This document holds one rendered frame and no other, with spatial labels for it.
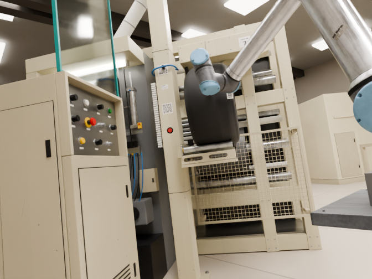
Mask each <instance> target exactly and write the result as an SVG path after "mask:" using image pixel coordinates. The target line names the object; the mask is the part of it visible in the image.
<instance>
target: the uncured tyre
mask: <svg viewBox="0 0 372 279"><path fill-rule="evenodd" d="M212 66H213V69H214V72H215V73H218V74H223V73H224V72H225V70H226V69H227V68H228V66H226V65H225V64H223V63H214V64H212ZM184 99H185V108H186V112H187V118H188V123H189V128H190V131H191V134H192V138H193V140H194V142H195V144H196V145H197V146H198V145H203V144H211V143H218V142H226V141H227V140H230V139H232V141H234V145H236V143H237V142H238V141H239V139H240V130H239V122H238V117H237V109H236V102H235V95H234V93H233V99H227V95H226V93H225V92H217V93H216V94H214V95H210V96H205V95H204V94H202V92H201V90H200V88H199V83H198V80H197V77H196V74H195V71H194V68H192V69H190V70H189V71H188V73H187V74H186V76H185V78H184ZM203 140H205V141H203Z"/></svg>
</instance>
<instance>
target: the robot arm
mask: <svg viewBox="0 0 372 279"><path fill-rule="evenodd" d="M301 4H302V5H303V6H304V8H305V10H306V11H307V13H308V15H309V16H310V18H311V20H312V21H313V23H314V25H315V26H316V28H317V29H318V31H319V33H320V34H321V36H322V38H323V39H324V41H325V43H326V44H327V46H328V48H329V49H330V51H331V52H332V54H333V56H334V57H335V59H336V61H337V62H338V64H339V66H340V67H341V69H342V71H343V72H344V74H345V75H346V77H347V79H348V80H349V82H350V87H349V90H348V92H347V93H348V95H349V97H350V99H351V100H352V102H353V114H354V117H355V119H356V121H357V122H358V124H360V126H361V127H362V128H364V129H365V130H367V131H369V132H371V133H372V31H371V30H370V28H369V27H368V25H367V24H366V23H365V21H364V20H363V18H362V17H361V15H360V14H359V12H358V11H357V9H356V8H355V7H354V5H353V4H352V2H351V1H350V0H277V2H276V3H275V5H274V6H273V7H272V8H271V10H270V11H269V13H268V14H267V16H266V17H265V18H264V20H263V21H262V22H261V24H260V25H259V26H258V28H257V29H256V30H255V32H254V33H253V35H252V36H251V37H250V39H249V40H248V41H247V43H246V44H245V45H244V47H243V48H242V49H241V51H240V52H239V53H238V55H237V56H236V58H235V59H234V61H233V62H232V63H231V64H230V66H229V67H228V68H227V69H226V70H225V72H224V73H223V74H218V73H215V72H214V69H213V66H212V63H211V60H210V57H209V53H208V52H207V50H206V49H204V48H197V49H195V50H193V51H192V53H191V55H190V61H191V63H192V64H193V68H194V71H195V74H196V77H197V80H198V83H199V88H200V90H201V92H202V94H204V95H205V96H210V95H214V94H216V93H217V92H225V93H227V94H229V93H234V92H236V91H237V90H238V88H239V86H240V80H241V78H242V77H243V76H244V75H245V74H246V72H247V71H248V70H249V68H250V67H251V66H252V65H253V63H254V62H255V61H256V60H257V58H258V57H259V56H260V55H261V53H262V52H263V51H264V50H265V49H266V47H267V46H268V45H269V44H270V42H271V41H272V40H273V38H274V37H275V36H276V35H277V33H278V32H279V31H280V30H281V28H282V27H283V26H284V25H285V23H286V22H287V21H288V20H289V18H290V17H291V16H292V14H293V13H294V12H295V11H296V9H297V8H298V7H299V6H300V5H301Z"/></svg>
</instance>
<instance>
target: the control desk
mask: <svg viewBox="0 0 372 279"><path fill-rule="evenodd" d="M0 279H140V270H139V263H138V252H137V241H136V231H135V220H134V214H133V203H132V192H131V181H130V170H129V164H128V152H127V141H126V130H125V119H124V113H123V103H122V98H120V97H118V96H116V95H114V94H112V93H110V92H108V91H106V90H104V89H101V88H99V87H97V86H95V85H93V84H91V83H89V82H87V81H85V80H83V79H81V78H79V77H77V76H75V75H73V74H71V73H69V72H67V71H60V72H57V73H53V74H48V75H43V76H39V77H34V78H31V79H26V80H21V81H17V82H12V83H9V84H4V85H0Z"/></svg>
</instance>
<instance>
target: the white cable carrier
mask: <svg viewBox="0 0 372 279"><path fill-rule="evenodd" d="M151 87H152V88H151V89H152V98H153V106H154V107H153V108H154V113H155V114H154V115H155V121H156V122H155V123H156V130H157V131H156V132H157V141H158V148H159V147H160V148H162V147H163V139H162V133H161V132H162V131H161V130H162V129H161V120H160V114H159V105H158V95H157V86H156V83H152V84H151Z"/></svg>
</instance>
